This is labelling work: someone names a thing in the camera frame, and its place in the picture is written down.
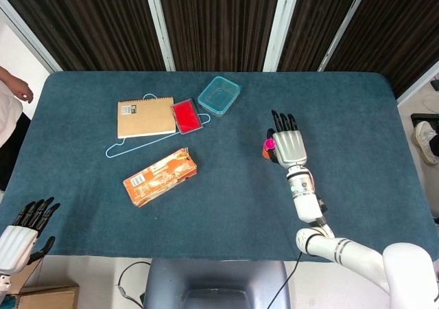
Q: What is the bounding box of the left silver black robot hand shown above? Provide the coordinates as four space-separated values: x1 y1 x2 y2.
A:
0 196 61 275

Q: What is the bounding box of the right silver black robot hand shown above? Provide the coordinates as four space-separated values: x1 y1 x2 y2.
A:
265 109 308 168

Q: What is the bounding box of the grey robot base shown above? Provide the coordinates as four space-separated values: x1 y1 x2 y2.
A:
143 257 291 309

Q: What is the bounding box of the brown cardboard carton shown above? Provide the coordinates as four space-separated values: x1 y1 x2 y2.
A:
0 283 80 309

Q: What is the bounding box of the teal table cloth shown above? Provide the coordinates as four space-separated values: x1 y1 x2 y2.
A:
0 70 439 262

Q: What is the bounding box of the clear container with teal lid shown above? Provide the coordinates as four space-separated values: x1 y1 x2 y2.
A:
197 76 242 117

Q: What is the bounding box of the red ink pad case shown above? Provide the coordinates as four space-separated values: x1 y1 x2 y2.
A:
170 98 204 135

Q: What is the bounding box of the bystander person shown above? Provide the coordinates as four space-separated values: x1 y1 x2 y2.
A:
0 65 34 192

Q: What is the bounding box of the orange worn cardboard box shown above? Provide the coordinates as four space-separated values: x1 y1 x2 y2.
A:
122 147 198 208

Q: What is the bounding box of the beige sneaker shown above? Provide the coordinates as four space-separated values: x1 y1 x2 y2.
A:
412 120 439 166

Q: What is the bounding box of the brown spiral notebook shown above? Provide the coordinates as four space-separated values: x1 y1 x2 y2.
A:
117 95 177 139

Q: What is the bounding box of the white partition post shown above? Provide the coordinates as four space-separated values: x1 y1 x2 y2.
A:
263 0 302 72
142 0 176 72
0 0 63 73
317 0 373 72

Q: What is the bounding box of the black cable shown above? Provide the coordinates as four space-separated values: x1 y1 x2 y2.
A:
267 251 303 309

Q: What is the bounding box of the light blue wire hanger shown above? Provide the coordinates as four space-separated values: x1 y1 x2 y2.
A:
104 93 211 159

